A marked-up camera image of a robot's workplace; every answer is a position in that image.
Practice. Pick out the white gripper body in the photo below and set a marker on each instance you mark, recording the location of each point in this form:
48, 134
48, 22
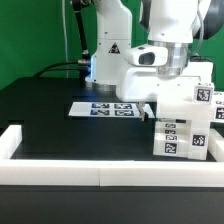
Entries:
143, 84

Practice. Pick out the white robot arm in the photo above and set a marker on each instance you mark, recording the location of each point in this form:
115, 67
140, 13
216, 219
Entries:
166, 64

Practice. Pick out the white chair back part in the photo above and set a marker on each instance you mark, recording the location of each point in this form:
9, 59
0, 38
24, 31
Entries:
198, 116

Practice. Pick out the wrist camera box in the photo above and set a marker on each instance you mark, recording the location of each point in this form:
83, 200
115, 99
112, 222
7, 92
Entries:
147, 55

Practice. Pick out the white obstacle fence wall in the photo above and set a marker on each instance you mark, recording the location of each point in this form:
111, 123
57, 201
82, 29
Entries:
101, 173

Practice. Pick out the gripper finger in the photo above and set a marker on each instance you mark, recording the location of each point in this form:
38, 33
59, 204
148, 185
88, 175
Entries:
143, 113

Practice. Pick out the white base tag sheet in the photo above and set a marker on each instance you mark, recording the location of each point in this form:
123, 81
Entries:
104, 109

